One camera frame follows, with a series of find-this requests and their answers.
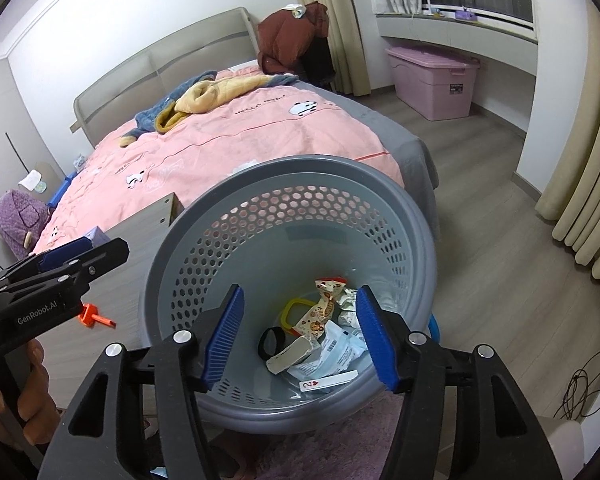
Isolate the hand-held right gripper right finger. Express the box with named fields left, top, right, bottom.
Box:
left=356, top=285, right=563, bottom=480

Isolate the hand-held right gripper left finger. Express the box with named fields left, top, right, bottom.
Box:
left=40, top=285, right=246, bottom=480

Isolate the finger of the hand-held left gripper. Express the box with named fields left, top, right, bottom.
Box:
left=0, top=236, right=97, bottom=286
left=0, top=237, right=131, bottom=312

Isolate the white paper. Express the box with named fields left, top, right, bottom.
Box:
left=336, top=287, right=366, bottom=331

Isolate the white and blue packet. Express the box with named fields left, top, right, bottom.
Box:
left=287, top=321, right=367, bottom=379

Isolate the red patterned snack bag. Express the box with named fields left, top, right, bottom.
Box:
left=295, top=276, right=349, bottom=346

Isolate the torn white carton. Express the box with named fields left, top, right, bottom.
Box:
left=266, top=335, right=313, bottom=375

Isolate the grey perforated plastic basket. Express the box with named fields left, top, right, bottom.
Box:
left=139, top=156, right=438, bottom=435

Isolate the person's left hand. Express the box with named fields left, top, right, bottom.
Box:
left=0, top=339, right=64, bottom=453

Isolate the lavender cardboard box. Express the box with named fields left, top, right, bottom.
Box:
left=82, top=226, right=112, bottom=248

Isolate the purple fleece garment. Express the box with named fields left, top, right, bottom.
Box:
left=0, top=190, right=49, bottom=261

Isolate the orange plastic clip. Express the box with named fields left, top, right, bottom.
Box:
left=79, top=304, right=117, bottom=330

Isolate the playing card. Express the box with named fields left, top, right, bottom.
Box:
left=299, top=371, right=359, bottom=391

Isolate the white wardrobe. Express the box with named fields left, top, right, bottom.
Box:
left=0, top=55, right=67, bottom=196

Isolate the pink bed with headboard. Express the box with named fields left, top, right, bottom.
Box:
left=32, top=67, right=403, bottom=256

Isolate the blue and yellow fleece robe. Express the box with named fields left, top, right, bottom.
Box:
left=119, top=71, right=299, bottom=148

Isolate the grey bed headboard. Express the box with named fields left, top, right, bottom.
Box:
left=70, top=6, right=261, bottom=148

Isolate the grey bed cover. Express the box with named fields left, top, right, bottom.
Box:
left=325, top=85, right=440, bottom=233

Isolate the pink plastic storage box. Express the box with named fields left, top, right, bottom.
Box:
left=385, top=45, right=481, bottom=122

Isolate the beige curtain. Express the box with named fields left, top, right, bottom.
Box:
left=286, top=0, right=377, bottom=96
left=535, top=0, right=600, bottom=332

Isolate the brown coat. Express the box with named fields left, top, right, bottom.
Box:
left=257, top=2, right=329, bottom=76

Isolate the white window ledge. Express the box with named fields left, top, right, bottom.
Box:
left=375, top=10, right=539, bottom=92

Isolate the black ring band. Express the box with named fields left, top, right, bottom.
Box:
left=258, top=326, right=287, bottom=361

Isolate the yellow plastic ring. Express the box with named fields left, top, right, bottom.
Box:
left=280, top=298, right=314, bottom=337

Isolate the black cable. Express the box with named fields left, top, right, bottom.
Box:
left=552, top=345, right=600, bottom=421

